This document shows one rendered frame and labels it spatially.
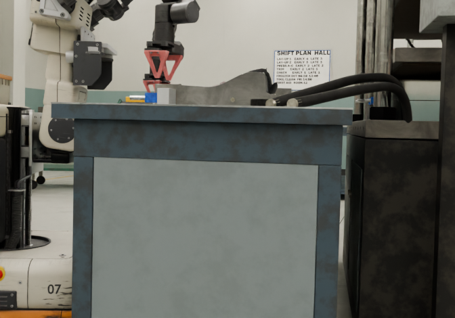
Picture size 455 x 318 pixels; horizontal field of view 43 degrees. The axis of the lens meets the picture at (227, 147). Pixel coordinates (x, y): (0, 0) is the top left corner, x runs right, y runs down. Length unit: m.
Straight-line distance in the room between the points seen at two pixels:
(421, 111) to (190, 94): 1.00
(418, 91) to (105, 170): 1.48
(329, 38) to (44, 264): 7.72
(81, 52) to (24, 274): 0.80
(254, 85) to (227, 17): 7.82
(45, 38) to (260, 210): 1.22
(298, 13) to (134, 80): 3.06
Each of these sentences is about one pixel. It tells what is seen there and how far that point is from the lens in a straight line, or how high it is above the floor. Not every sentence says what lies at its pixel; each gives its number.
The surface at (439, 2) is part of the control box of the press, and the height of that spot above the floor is 1.11.
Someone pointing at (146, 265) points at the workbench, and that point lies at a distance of 1.39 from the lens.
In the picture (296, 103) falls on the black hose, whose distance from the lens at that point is 1.50.
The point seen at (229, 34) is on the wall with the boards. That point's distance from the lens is 9.66.
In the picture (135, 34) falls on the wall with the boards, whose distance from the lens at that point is 10.28.
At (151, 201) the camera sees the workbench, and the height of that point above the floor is 0.57.
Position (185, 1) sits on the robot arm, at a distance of 1.62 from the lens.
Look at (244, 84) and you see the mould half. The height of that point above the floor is 0.89.
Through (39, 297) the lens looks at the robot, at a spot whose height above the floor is 0.16.
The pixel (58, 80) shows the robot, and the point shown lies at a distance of 2.23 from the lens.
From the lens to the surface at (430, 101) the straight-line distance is 2.48.
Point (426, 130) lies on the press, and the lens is 2.00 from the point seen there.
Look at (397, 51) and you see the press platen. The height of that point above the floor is 1.03.
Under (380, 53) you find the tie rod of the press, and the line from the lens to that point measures 2.04.
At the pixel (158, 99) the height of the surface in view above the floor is 0.82.
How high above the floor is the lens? 0.76
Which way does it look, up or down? 2 degrees down
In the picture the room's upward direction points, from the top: 1 degrees clockwise
